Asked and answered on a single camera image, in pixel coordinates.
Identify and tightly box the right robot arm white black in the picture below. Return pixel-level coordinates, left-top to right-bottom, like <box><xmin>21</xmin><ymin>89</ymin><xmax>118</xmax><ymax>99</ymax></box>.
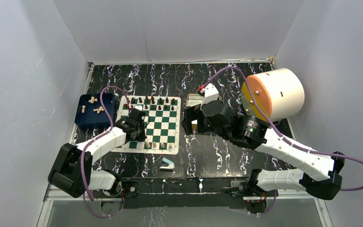
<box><xmin>181</xmin><ymin>100</ymin><xmax>345</xmax><ymax>200</ymax></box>

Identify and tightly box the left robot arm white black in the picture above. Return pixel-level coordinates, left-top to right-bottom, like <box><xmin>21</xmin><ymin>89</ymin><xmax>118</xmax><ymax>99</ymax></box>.
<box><xmin>48</xmin><ymin>105</ymin><xmax>147</xmax><ymax>199</ymax></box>

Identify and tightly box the green white chess board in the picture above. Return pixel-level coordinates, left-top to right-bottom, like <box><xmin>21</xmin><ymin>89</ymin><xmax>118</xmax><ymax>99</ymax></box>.
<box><xmin>112</xmin><ymin>96</ymin><xmax>182</xmax><ymax>155</ymax></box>

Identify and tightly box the gold rimmed metal tin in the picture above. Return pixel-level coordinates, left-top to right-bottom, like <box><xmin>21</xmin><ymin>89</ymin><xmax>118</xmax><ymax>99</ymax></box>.
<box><xmin>185</xmin><ymin>94</ymin><xmax>208</xmax><ymax>133</ymax></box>

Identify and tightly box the light wooden pawn in tray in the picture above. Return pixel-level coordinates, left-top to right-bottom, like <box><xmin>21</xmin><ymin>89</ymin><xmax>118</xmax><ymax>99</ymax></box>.
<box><xmin>93</xmin><ymin>106</ymin><xmax>104</xmax><ymax>114</ymax></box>

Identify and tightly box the dark blue tray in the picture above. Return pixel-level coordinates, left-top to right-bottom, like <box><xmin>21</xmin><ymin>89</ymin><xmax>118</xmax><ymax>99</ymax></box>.
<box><xmin>74</xmin><ymin>93</ymin><xmax>117</xmax><ymax>131</ymax></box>

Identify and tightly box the light blue white stapler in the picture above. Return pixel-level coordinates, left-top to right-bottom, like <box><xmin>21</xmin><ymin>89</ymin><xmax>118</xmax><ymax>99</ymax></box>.
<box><xmin>160</xmin><ymin>157</ymin><xmax>175</xmax><ymax>171</ymax></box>

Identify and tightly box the white cylinder orange yellow face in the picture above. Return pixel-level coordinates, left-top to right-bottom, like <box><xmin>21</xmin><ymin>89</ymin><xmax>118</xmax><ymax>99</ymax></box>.
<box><xmin>247</xmin><ymin>68</ymin><xmax>305</xmax><ymax>122</ymax></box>

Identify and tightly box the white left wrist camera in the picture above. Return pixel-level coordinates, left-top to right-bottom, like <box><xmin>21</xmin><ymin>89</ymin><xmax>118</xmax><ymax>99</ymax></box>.
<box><xmin>128</xmin><ymin>104</ymin><xmax>143</xmax><ymax>114</ymax></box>

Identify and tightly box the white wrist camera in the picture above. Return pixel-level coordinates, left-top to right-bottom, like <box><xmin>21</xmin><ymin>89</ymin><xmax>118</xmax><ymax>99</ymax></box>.
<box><xmin>199</xmin><ymin>83</ymin><xmax>219</xmax><ymax>105</ymax></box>
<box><xmin>128</xmin><ymin>104</ymin><xmax>143</xmax><ymax>114</ymax></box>

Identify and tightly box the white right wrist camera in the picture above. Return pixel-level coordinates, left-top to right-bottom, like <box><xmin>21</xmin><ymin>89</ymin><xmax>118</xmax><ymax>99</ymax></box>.
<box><xmin>199</xmin><ymin>83</ymin><xmax>219</xmax><ymax>105</ymax></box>

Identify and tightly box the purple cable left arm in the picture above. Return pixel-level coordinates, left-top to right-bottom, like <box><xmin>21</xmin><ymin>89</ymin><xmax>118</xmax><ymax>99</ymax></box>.
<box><xmin>80</xmin><ymin>86</ymin><xmax>130</xmax><ymax>219</ymax></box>

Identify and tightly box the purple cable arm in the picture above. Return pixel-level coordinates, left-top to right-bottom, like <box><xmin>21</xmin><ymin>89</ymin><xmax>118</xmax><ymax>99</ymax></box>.
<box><xmin>80</xmin><ymin>86</ymin><xmax>130</xmax><ymax>219</ymax></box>
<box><xmin>200</xmin><ymin>66</ymin><xmax>363</xmax><ymax>216</ymax></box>

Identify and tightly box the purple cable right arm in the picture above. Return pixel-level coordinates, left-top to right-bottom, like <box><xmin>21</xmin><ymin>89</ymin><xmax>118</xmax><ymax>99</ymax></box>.
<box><xmin>200</xmin><ymin>66</ymin><xmax>363</xmax><ymax>216</ymax></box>

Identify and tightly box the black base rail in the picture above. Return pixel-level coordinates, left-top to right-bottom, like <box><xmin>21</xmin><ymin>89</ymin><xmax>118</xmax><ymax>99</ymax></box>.
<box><xmin>94</xmin><ymin>177</ymin><xmax>278</xmax><ymax>212</ymax></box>

